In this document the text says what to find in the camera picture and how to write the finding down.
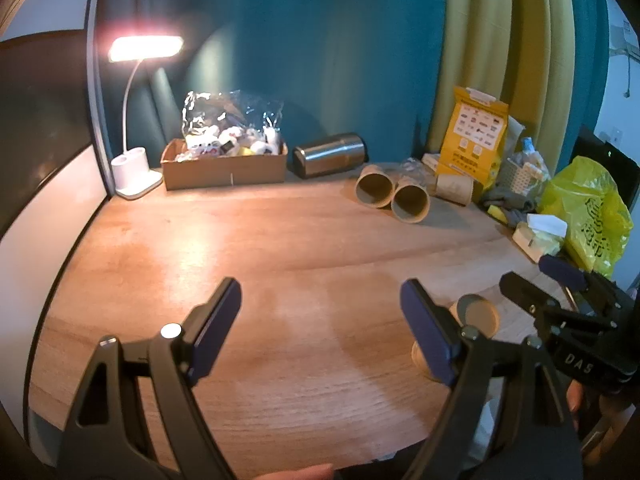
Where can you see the white woven basket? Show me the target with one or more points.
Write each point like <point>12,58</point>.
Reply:
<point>520,179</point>

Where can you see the brown cardboard tray box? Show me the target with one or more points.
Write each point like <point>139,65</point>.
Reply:
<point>208,171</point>

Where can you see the person's left hand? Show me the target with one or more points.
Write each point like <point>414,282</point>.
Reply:
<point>316,472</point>

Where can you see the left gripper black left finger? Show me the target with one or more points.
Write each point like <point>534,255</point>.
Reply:
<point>106,435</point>

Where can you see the yellow paper package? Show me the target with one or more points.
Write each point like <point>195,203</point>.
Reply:
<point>474,141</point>

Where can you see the white desk lamp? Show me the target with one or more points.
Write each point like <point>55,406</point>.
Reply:
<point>134,168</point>

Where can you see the small paper cup behind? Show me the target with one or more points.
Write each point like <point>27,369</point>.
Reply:
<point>456,188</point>

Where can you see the paper cup lying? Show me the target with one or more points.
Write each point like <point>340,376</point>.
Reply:
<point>411,201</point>
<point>375,186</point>

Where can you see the grey cloth glove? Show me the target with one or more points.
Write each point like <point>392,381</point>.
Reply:
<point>514,207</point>

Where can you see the stainless steel tumbler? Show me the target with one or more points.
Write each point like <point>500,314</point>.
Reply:
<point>330,155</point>

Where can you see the person's right hand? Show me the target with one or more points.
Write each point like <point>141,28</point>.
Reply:
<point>598,420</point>

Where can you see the paper cup lying middle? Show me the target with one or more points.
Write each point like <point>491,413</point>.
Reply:
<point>411,201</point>

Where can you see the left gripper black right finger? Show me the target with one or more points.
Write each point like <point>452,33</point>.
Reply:
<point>534,436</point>

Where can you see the white tissue pack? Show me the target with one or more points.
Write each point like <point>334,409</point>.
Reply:
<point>540,235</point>

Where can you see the small white box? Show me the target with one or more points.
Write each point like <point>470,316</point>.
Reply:
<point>431,161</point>

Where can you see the paper cup lying left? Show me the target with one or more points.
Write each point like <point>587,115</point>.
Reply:
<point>375,186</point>

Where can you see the patterned paper cup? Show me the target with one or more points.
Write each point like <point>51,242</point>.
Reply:
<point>472,309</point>

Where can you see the yellow green curtain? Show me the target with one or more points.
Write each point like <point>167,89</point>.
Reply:
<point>521,52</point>

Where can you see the yellow plastic bag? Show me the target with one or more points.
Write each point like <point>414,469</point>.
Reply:
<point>586,197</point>

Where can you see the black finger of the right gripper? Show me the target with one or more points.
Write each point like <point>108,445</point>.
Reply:
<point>594,288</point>
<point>530,297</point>

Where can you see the black device with light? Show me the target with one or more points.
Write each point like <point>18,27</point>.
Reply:
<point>624,170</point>

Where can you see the clear plastic cup sleeve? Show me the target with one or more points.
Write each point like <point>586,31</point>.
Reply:
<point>414,171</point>

